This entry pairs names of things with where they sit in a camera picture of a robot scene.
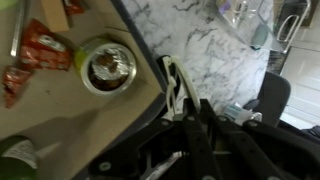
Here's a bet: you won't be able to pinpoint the red snack packet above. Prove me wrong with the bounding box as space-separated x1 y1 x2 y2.
20 19 72 71

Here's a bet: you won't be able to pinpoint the clear plastic tray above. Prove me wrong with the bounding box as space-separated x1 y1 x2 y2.
214 0 311 53

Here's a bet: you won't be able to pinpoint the navy cardboard box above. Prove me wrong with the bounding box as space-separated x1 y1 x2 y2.
0 0 165 180

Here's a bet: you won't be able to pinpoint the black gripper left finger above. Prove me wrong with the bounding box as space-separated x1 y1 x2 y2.
88 118 187 180

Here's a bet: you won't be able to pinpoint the white striped sunglasses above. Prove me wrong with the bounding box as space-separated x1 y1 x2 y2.
139 55 200 180

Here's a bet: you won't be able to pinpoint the dark chair behind table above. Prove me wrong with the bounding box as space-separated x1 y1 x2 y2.
244 72 291 127

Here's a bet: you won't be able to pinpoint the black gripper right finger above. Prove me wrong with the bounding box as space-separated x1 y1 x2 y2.
183 98 320 180

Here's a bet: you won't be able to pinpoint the small red sauce packet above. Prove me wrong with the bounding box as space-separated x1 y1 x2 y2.
2 66 32 108

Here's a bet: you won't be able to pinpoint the green sauce bottle red cap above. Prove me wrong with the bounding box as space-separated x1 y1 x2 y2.
0 135 38 180

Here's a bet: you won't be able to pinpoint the open tin can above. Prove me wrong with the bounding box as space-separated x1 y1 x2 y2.
74 37 137 97

